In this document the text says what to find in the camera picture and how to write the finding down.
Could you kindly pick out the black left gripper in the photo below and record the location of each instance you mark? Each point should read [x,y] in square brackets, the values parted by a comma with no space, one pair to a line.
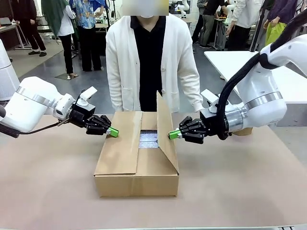
[81,115]

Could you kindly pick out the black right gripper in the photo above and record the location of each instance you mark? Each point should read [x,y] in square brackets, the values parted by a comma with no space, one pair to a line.
[212,122]

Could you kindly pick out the brown cardboard box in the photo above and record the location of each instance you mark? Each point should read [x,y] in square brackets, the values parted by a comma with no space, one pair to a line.
[134,182]

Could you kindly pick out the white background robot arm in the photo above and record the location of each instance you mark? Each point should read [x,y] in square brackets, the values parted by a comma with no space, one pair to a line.
[181,8]

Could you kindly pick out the person's right forearm white sleeve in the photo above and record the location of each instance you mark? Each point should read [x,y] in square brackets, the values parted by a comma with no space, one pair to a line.
[115,95]

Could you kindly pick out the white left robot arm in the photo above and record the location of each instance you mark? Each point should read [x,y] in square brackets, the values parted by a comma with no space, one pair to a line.
[31,105]

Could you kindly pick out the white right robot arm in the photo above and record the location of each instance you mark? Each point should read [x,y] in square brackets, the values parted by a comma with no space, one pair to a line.
[263,100]

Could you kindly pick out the person's left forearm white sleeve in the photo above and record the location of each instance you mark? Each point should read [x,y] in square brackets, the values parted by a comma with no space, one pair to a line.
[193,93]

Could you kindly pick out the silvery bubble wrap bundle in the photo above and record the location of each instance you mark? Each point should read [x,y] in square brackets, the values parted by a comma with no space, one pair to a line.
[148,139]

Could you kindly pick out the small brown cardboard object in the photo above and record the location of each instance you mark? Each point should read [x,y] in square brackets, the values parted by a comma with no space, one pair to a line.
[243,131]

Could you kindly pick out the white side table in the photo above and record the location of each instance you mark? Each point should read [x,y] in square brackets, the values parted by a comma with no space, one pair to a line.
[230,62]

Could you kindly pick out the person in white cardigan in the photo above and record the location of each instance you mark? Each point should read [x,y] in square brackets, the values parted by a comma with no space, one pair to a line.
[148,60]

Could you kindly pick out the bystander in blue floral shirt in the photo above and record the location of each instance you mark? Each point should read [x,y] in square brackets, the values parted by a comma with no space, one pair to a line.
[88,36]

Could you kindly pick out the bystander with green scarf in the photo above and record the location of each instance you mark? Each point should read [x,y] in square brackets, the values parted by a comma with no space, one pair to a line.
[64,28]

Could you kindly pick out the bystander in dark jacket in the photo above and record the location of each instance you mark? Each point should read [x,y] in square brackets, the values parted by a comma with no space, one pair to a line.
[206,24]

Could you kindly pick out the bystander in white shirt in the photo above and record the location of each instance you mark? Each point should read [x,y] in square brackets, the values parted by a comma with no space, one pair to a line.
[242,21]

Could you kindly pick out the bystander in black clothes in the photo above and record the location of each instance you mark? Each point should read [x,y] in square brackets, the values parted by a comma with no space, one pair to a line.
[31,24]

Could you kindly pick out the yellow-green bag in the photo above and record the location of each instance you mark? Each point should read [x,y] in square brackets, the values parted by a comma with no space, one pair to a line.
[274,33]

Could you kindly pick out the bystander in purple top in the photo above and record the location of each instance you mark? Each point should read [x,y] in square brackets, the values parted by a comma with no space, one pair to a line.
[283,9]

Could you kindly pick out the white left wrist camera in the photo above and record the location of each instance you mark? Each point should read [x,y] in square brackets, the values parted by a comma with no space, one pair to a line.
[88,93]

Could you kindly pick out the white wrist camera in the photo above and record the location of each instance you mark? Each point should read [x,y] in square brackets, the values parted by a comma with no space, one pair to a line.
[88,93]
[209,97]

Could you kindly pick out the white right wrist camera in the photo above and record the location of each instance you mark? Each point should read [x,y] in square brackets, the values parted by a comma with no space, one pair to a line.
[209,97]

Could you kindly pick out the aluminium frame post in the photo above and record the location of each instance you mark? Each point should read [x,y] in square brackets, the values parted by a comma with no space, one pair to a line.
[258,24]

